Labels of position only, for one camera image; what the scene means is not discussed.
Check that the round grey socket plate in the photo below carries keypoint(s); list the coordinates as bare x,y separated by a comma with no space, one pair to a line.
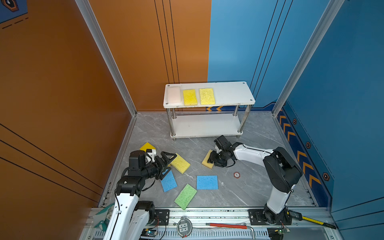
184,227

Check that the small red ring marker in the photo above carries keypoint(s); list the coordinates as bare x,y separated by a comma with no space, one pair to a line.
237,175

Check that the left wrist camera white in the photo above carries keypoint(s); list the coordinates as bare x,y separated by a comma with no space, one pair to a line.
150,155

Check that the yellow cellulose sponge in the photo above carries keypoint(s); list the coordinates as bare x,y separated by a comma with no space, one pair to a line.
207,96
180,164

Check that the yellow foam sponge front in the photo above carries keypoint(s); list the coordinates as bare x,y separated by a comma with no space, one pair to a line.
190,98

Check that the white foam sponge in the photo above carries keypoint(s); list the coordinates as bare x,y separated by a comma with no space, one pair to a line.
174,96

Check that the green circuit board left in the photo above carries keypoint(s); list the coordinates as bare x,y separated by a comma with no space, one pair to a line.
152,233

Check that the green cellulose sponge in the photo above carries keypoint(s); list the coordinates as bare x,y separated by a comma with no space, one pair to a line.
185,196

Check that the orange-yellow thick sponge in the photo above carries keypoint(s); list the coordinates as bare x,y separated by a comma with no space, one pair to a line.
205,161

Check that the aluminium corner post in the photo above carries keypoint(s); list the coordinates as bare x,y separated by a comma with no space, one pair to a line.
318,34
101,42

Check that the aluminium front rail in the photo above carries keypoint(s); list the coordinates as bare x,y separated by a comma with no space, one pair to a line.
237,223

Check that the bright yellow foam sponge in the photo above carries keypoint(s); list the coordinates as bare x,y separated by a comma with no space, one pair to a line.
147,146

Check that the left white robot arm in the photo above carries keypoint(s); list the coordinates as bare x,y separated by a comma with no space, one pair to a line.
130,215

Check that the aluminium right corner post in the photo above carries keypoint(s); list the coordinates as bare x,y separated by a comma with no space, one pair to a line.
318,34

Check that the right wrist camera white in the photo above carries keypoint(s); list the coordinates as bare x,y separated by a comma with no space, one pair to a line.
217,148

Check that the red handled tool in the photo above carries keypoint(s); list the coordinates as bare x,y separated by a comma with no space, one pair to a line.
233,227

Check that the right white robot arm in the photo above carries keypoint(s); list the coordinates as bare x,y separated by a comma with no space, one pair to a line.
283,171

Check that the blue cellulose sponge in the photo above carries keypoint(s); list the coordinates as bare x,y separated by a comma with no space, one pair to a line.
169,182
207,183

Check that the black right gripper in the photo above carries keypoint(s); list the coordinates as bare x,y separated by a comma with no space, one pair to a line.
212,158

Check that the white two-tier metal shelf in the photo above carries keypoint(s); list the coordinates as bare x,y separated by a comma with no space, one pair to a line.
234,101

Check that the aluminium left corner post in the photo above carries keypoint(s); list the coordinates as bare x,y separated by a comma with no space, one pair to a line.
101,42

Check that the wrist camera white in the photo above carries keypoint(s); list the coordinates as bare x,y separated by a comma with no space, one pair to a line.
150,155
217,148

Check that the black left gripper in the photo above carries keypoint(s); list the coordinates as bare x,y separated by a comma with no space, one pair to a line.
162,165

